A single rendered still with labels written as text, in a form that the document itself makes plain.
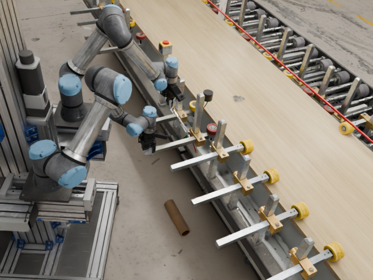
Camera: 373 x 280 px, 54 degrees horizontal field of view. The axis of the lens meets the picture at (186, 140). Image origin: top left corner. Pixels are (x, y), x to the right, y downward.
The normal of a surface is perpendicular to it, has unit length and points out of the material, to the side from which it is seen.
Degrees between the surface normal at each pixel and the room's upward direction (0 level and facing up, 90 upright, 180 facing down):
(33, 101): 90
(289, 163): 0
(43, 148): 8
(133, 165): 0
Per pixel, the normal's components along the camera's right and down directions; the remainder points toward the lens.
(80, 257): 0.09, -0.72
